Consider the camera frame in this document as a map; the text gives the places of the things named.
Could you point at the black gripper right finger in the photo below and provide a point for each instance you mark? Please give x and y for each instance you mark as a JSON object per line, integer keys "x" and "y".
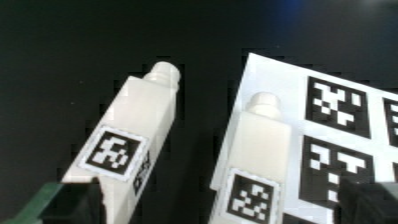
{"x": 366, "y": 203}

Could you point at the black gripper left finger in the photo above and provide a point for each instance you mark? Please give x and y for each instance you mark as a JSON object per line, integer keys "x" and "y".
{"x": 64, "y": 204}

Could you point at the white desk leg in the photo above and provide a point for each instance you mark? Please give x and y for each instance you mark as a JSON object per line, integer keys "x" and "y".
{"x": 117, "y": 156}
{"x": 250, "y": 192}

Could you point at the fiducial marker sheet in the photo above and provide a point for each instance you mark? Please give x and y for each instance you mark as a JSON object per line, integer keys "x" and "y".
{"x": 341, "y": 115}

